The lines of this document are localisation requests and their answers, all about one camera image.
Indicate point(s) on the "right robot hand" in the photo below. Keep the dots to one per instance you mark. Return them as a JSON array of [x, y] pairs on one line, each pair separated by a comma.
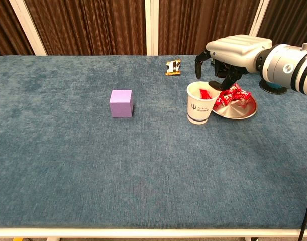
[[236, 50]]

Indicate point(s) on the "small orange black snack packet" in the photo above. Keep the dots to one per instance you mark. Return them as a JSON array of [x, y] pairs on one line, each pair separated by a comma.
[[173, 67]]

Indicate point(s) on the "brown pleated partition panel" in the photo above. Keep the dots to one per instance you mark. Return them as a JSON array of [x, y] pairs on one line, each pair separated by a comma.
[[5, 30], [93, 25], [289, 20], [193, 25]]

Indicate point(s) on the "white partition post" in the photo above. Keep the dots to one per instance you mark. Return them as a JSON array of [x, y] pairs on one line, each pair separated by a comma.
[[148, 25], [260, 15], [27, 27]]

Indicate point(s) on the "blue tablecloth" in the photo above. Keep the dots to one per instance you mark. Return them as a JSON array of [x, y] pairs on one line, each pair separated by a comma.
[[93, 163]]

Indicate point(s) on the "purple foam cube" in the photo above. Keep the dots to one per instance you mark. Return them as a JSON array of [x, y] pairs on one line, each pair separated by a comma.
[[121, 104]]

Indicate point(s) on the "round steel plate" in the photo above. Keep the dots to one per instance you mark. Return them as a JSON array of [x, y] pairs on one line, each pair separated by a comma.
[[233, 112]]

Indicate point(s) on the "black mesh pen holder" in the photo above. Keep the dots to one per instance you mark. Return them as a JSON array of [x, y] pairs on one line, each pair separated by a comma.
[[279, 91]]

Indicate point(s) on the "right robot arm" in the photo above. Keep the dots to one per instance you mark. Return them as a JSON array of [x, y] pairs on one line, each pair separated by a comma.
[[286, 67]]

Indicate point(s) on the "white table frame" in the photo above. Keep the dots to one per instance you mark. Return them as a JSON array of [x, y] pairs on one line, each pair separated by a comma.
[[153, 233]]

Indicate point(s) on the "white paper cup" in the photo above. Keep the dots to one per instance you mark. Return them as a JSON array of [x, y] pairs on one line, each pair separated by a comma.
[[201, 110]]

